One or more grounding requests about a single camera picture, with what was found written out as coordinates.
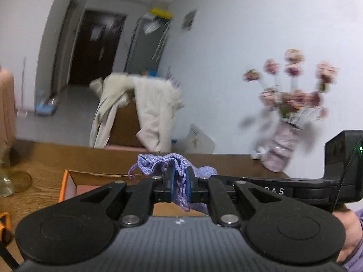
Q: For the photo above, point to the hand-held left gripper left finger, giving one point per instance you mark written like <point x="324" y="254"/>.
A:
<point x="171" y="187"/>

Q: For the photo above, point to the blue dustpan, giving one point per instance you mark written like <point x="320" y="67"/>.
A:
<point x="45" y="107"/>

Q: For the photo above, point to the white flat package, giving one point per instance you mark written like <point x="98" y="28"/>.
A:
<point x="200" y="141"/>

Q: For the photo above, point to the pink suitcase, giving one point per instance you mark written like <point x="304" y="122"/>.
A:
<point x="6" y="104"/>

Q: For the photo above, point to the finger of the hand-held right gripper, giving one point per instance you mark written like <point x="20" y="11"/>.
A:
<point x="227" y="178"/>

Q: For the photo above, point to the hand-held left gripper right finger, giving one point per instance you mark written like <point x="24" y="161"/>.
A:
<point x="189" y="187"/>

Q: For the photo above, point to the clear glass cup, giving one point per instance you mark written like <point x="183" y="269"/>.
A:
<point x="5" y="172"/>

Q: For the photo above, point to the beige coat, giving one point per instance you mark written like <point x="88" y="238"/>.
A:
<point x="153" y="107"/>

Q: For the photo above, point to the dark brown door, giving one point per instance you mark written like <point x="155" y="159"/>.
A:
<point x="93" y="59"/>

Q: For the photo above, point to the wooden chair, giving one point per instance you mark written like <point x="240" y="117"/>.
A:
<point x="126" y="124"/>

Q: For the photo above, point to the orange cardboard box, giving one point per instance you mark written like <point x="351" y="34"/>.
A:
<point x="93" y="180"/>

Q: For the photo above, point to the purple textured vase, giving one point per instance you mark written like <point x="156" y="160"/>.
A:
<point x="279" y="147"/>

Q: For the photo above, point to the yellow box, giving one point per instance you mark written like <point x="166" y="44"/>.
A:
<point x="161" y="13"/>

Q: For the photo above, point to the small white object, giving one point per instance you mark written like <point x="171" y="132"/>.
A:
<point x="258" y="153"/>

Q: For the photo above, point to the orange black object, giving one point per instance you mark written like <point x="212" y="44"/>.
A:
<point x="4" y="226"/>

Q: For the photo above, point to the purple knit pouch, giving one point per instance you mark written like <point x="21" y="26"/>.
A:
<point x="158" y="163"/>

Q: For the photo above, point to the white door notice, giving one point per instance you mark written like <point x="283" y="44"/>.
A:
<point x="97" y="32"/>

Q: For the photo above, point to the white hanger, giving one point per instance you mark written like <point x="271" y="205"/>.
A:
<point x="161" y="42"/>

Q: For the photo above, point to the grey cabinet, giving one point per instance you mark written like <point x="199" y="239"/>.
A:
<point x="144" y="51"/>

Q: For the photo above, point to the person's right hand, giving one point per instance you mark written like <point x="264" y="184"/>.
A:
<point x="350" y="226"/>

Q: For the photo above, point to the bunch of dried roses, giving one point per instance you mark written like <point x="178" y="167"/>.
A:
<point x="295" y="96"/>

